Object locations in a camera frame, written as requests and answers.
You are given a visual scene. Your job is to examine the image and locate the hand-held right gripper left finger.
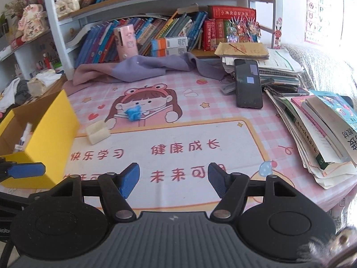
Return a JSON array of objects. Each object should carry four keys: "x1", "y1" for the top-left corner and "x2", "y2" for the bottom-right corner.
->
[{"x1": 49, "y1": 162, "x2": 140, "y2": 222}]

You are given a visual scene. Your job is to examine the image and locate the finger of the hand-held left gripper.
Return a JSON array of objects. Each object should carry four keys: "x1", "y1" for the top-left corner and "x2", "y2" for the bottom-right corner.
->
[
  {"x1": 0, "y1": 159, "x2": 46, "y2": 183},
  {"x1": 0, "y1": 191, "x2": 52, "y2": 210}
]

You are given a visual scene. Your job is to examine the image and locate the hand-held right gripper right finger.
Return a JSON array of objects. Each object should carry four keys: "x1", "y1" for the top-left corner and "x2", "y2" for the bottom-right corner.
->
[{"x1": 208, "y1": 162, "x2": 302, "y2": 221}]

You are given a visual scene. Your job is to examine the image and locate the white spray bottle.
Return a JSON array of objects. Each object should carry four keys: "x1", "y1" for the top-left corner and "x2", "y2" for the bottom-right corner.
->
[{"x1": 14, "y1": 123, "x2": 33, "y2": 154}]

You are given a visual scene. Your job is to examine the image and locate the yellow cardboard box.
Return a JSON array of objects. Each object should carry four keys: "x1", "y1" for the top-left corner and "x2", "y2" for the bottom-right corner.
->
[{"x1": 0, "y1": 89, "x2": 81, "y2": 189}]

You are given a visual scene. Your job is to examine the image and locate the white eraser block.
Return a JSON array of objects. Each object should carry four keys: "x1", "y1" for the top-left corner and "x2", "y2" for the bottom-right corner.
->
[{"x1": 86, "y1": 121, "x2": 110, "y2": 145}]

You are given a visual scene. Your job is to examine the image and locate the small blue toy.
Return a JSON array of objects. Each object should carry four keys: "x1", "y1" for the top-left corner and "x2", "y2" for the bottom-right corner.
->
[{"x1": 125, "y1": 105, "x2": 143, "y2": 122}]

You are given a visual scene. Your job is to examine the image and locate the pink printed desk mat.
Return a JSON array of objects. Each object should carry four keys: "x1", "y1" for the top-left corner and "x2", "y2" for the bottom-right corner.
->
[{"x1": 63, "y1": 70, "x2": 349, "y2": 213}]

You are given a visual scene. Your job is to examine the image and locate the white printed t-shirt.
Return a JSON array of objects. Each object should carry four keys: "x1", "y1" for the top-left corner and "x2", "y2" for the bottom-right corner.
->
[{"x1": 0, "y1": 78, "x2": 21, "y2": 112}]

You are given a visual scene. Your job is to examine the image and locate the grey pouch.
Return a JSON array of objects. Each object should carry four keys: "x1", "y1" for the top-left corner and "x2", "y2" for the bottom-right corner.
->
[{"x1": 222, "y1": 82, "x2": 237, "y2": 95}]

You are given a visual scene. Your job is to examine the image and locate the black smartphone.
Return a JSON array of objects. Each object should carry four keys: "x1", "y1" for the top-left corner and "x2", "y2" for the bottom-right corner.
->
[{"x1": 234, "y1": 59, "x2": 263, "y2": 109}]

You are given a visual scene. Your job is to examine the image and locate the white side shelf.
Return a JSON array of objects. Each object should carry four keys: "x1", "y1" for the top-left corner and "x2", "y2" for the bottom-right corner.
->
[{"x1": 0, "y1": 28, "x2": 73, "y2": 90}]

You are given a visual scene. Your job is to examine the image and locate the stack of textbooks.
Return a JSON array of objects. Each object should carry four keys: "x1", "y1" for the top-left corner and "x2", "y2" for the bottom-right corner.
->
[{"x1": 265, "y1": 88, "x2": 357, "y2": 189}]

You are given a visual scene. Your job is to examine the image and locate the pink purple cloth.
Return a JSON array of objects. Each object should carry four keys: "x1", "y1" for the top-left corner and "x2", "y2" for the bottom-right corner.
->
[{"x1": 65, "y1": 53, "x2": 232, "y2": 95}]

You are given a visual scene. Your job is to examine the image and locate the stack of papers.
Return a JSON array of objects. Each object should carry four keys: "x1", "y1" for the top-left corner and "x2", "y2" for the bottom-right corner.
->
[{"x1": 215, "y1": 42, "x2": 304, "y2": 90}]

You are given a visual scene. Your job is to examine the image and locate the orange white carton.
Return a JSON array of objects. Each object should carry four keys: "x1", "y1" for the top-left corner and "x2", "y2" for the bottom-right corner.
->
[
  {"x1": 151, "y1": 37, "x2": 188, "y2": 49},
  {"x1": 152, "y1": 47, "x2": 188, "y2": 58}
]

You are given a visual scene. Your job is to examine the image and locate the pink cylindrical bottle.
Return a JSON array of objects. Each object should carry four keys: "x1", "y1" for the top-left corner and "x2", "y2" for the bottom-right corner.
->
[{"x1": 113, "y1": 25, "x2": 138, "y2": 62}]

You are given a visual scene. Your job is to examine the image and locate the row of blue purple books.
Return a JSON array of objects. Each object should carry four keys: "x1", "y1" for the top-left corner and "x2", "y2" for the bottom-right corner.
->
[{"x1": 74, "y1": 11, "x2": 208, "y2": 67}]

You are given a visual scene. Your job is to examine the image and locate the white bookshelf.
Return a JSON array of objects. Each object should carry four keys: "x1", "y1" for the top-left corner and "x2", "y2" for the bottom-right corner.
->
[{"x1": 42, "y1": 0, "x2": 275, "y2": 70}]

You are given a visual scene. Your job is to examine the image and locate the pink bunny figurine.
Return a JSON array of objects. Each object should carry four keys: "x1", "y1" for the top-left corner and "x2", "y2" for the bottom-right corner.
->
[{"x1": 18, "y1": 4, "x2": 46, "y2": 41}]

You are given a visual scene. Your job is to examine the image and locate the sparkly hair ornaments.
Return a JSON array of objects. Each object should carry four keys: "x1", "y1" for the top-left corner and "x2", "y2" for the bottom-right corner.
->
[{"x1": 225, "y1": 17, "x2": 261, "y2": 44}]

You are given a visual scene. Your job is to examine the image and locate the grey knitted blanket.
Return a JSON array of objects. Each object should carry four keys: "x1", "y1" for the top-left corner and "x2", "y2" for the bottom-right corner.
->
[{"x1": 282, "y1": 43, "x2": 357, "y2": 107}]

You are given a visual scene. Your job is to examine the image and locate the red boxed book set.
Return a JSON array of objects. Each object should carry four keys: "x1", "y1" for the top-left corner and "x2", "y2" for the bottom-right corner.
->
[{"x1": 203, "y1": 6, "x2": 256, "y2": 51}]

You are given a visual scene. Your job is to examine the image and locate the white quilted pearl handbag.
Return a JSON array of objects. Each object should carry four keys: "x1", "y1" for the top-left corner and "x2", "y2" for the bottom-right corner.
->
[{"x1": 54, "y1": 0, "x2": 80, "y2": 17}]

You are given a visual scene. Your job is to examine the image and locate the red deer wall sticker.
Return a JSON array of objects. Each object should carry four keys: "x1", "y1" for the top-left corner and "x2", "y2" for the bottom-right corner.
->
[{"x1": 275, "y1": 17, "x2": 283, "y2": 48}]

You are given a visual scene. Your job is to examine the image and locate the alphabet wall poster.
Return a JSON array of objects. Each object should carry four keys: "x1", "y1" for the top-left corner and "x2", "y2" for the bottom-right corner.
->
[{"x1": 305, "y1": 0, "x2": 346, "y2": 46}]

